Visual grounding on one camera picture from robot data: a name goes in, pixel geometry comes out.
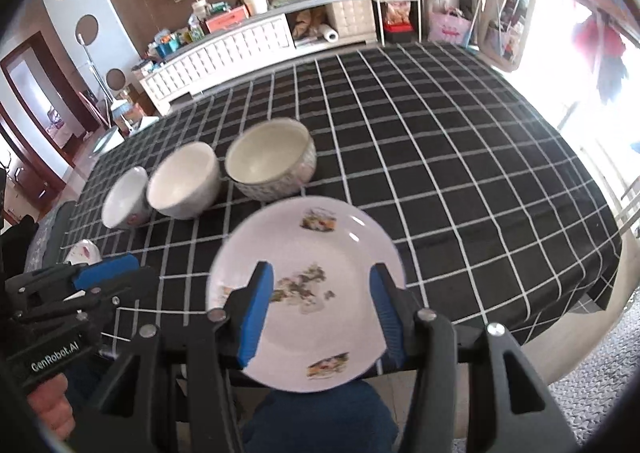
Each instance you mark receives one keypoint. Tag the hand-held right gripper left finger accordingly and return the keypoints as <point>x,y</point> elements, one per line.
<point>255,313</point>

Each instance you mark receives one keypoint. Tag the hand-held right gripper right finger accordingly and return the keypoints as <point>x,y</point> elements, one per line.
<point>387,318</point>

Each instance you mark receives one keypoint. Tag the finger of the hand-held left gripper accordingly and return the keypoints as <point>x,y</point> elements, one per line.
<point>107,267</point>
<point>100,303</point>

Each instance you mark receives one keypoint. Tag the white plate with red print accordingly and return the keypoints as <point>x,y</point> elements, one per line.
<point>82,252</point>

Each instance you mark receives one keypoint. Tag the small white bowl red print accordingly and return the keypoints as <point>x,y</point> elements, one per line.
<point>122,198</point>

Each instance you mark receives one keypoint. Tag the white plate with landscape prints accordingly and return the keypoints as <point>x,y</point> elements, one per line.
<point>310,243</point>

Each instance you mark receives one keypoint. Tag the medium white ceramic bowl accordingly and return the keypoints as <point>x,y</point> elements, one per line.
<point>185,173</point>

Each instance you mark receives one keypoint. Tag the large patterned ceramic bowl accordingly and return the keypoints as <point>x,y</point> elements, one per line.
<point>270,153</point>

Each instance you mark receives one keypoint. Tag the person's left hand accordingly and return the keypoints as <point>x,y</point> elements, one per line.
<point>47,408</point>

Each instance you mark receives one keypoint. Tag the grey patterned seat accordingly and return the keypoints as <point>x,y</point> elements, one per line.
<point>50,228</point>

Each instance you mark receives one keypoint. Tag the person's right leg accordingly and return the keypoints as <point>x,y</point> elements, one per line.
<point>320,418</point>

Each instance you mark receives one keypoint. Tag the black white checked tablecloth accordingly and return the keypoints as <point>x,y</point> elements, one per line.
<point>450,158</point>

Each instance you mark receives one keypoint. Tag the white tufted media cabinet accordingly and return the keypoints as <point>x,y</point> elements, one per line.
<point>240,40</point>

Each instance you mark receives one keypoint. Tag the red cardboard box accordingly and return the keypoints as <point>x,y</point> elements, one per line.
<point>227,19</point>

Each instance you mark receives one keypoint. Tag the white paper towel roll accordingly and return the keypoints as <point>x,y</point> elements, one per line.
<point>330,35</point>

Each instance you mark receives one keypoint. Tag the pink gift bag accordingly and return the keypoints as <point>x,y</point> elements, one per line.
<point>450,28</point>

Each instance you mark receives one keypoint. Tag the white plastic jug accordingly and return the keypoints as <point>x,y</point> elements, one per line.
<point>256,3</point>

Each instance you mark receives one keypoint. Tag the orange snack packets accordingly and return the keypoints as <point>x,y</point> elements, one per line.
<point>397,13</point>

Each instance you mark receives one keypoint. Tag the white plastic storage rack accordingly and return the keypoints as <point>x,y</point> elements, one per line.
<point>512,28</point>

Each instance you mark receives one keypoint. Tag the red hanging garment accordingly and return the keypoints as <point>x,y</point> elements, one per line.
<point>600,40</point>

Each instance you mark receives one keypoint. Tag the dark red door frame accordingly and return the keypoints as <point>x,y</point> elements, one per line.
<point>20,63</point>

